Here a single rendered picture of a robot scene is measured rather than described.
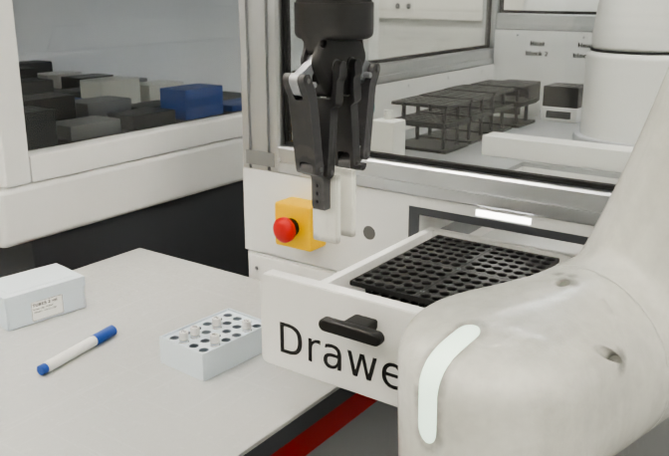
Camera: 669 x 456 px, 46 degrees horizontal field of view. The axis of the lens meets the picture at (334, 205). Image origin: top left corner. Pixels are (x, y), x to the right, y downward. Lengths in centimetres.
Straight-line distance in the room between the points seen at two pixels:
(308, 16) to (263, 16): 54
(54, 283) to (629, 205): 90
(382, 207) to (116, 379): 45
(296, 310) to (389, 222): 35
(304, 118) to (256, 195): 62
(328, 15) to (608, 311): 36
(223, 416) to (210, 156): 91
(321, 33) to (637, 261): 34
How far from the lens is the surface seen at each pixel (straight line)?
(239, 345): 106
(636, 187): 57
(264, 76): 128
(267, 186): 132
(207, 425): 94
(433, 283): 95
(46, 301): 125
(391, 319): 81
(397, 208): 117
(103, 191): 158
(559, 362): 48
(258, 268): 137
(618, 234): 58
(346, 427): 108
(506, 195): 109
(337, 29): 73
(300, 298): 87
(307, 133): 73
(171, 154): 169
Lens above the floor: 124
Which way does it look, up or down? 15 degrees down
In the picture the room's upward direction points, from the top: straight up
